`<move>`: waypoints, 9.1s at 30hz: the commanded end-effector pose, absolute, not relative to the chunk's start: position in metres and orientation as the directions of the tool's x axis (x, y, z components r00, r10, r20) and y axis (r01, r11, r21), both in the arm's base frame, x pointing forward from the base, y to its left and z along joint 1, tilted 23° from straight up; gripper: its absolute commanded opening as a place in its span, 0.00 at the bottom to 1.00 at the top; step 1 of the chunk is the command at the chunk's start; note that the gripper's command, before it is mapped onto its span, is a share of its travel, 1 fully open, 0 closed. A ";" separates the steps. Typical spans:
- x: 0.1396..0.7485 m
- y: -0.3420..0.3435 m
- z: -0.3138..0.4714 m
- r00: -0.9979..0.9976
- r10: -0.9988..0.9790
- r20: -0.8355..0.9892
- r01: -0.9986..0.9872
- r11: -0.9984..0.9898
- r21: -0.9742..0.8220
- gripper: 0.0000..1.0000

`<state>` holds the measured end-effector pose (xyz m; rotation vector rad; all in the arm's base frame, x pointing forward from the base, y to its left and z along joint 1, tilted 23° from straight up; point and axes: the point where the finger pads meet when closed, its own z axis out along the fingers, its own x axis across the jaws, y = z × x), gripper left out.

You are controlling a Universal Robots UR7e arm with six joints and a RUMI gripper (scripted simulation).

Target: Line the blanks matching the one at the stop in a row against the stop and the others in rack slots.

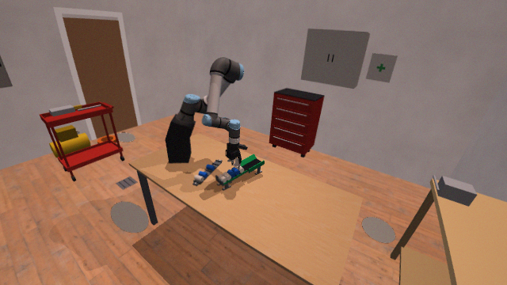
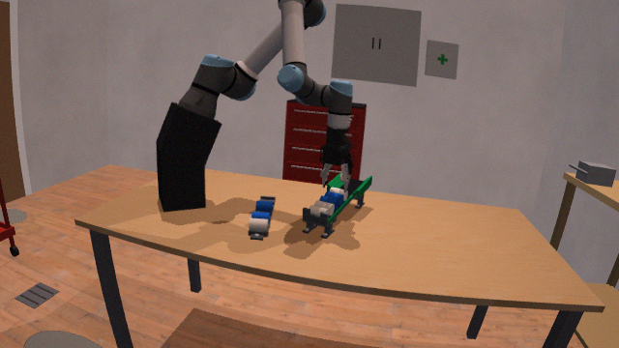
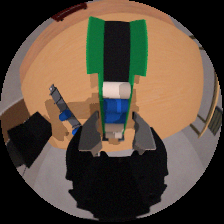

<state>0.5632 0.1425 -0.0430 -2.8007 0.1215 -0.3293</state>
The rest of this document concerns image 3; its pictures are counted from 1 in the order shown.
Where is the beige cylinder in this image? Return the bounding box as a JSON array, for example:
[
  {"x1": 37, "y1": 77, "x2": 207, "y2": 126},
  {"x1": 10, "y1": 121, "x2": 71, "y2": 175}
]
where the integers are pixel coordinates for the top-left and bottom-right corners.
[
  {"x1": 105, "y1": 132, "x2": 122, "y2": 138},
  {"x1": 105, "y1": 123, "x2": 124, "y2": 132}
]

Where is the white short plastic bar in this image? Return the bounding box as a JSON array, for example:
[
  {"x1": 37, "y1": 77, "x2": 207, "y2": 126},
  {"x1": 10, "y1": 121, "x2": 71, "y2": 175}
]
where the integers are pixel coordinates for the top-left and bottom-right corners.
[{"x1": 103, "y1": 82, "x2": 131, "y2": 99}]

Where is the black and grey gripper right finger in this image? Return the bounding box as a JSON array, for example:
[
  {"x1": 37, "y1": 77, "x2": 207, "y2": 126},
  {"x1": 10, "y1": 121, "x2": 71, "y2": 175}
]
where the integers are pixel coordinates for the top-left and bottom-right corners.
[{"x1": 132, "y1": 111, "x2": 169, "y2": 176}]

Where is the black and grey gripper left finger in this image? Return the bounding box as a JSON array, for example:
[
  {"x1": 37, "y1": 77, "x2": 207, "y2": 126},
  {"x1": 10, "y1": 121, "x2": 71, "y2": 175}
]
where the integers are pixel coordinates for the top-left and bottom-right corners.
[{"x1": 65, "y1": 110, "x2": 102, "y2": 181}]

